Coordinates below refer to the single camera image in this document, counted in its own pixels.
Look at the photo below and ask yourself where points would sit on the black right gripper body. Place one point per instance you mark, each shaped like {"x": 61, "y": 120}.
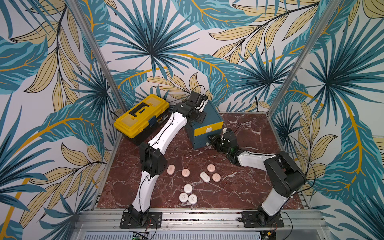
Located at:
{"x": 216, "y": 142}

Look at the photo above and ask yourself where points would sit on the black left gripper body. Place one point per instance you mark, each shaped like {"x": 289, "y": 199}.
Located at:
{"x": 199, "y": 117}

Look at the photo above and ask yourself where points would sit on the yellow top drawer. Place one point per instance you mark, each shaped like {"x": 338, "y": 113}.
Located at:
{"x": 208, "y": 128}

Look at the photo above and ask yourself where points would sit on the teal drawer cabinet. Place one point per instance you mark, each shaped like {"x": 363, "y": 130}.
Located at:
{"x": 212, "y": 116}

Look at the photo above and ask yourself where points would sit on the teal drawer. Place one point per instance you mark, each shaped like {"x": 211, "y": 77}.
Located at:
{"x": 205, "y": 137}
{"x": 202, "y": 144}

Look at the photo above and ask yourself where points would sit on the white oval earphone case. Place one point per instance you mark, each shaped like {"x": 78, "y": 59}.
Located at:
{"x": 204, "y": 176}

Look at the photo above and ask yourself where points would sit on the white round earphone case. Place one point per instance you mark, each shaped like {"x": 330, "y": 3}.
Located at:
{"x": 183, "y": 197}
{"x": 193, "y": 199}
{"x": 188, "y": 188}

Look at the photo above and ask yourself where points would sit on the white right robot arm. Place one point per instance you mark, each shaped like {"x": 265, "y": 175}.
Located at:
{"x": 285, "y": 175}

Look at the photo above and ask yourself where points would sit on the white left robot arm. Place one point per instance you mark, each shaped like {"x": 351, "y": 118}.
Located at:
{"x": 152, "y": 153}

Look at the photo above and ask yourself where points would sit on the teal bottom drawer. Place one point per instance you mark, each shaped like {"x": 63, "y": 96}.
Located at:
{"x": 202, "y": 144}

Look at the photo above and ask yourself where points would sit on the pink round earphone case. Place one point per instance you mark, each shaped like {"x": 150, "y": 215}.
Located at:
{"x": 216, "y": 177}
{"x": 211, "y": 168}
{"x": 186, "y": 173}

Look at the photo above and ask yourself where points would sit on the yellow and black toolbox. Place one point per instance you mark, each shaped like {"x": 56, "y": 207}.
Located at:
{"x": 142, "y": 120}

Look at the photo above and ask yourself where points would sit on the pink oval earphone case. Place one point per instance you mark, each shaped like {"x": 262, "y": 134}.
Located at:
{"x": 171, "y": 170}

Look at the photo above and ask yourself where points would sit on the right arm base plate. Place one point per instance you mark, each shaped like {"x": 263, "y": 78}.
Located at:
{"x": 261, "y": 220}

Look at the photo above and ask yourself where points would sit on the aluminium front rail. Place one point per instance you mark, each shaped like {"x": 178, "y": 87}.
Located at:
{"x": 201, "y": 224}

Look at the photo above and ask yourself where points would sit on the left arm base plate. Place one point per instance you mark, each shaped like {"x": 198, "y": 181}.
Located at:
{"x": 151, "y": 220}

